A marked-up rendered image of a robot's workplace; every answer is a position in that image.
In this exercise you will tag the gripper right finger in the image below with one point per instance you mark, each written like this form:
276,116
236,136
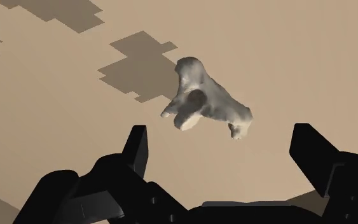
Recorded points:
346,176

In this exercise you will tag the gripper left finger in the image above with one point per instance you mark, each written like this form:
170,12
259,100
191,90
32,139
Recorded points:
113,183

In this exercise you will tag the white animal figure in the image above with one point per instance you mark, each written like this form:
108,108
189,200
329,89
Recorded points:
203,96

